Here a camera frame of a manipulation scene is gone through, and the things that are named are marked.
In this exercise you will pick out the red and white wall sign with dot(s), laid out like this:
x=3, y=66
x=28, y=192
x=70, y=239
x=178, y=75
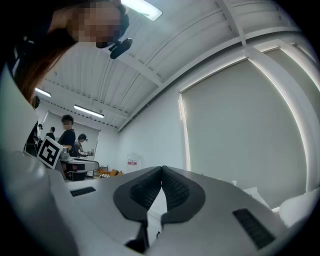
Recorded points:
x=132, y=162

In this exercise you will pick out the wide ceiling light panel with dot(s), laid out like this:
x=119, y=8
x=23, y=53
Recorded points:
x=142, y=7

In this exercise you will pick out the person's face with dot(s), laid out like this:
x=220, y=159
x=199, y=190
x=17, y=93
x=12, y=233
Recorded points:
x=100, y=25

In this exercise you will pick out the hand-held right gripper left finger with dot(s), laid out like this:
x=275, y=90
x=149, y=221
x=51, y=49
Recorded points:
x=107, y=212

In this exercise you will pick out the black head-mounted camera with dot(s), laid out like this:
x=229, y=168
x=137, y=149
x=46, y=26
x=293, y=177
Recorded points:
x=120, y=48

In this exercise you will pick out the white table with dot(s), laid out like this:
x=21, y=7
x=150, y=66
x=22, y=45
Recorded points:
x=82, y=163

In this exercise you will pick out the long ceiling light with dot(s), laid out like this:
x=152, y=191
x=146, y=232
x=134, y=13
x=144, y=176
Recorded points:
x=88, y=111
x=43, y=92

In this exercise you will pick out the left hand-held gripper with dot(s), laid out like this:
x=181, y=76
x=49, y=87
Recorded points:
x=50, y=152

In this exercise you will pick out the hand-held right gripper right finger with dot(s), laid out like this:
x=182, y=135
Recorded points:
x=220, y=215

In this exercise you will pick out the yellow seat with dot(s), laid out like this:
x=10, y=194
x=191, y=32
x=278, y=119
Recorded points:
x=111, y=172

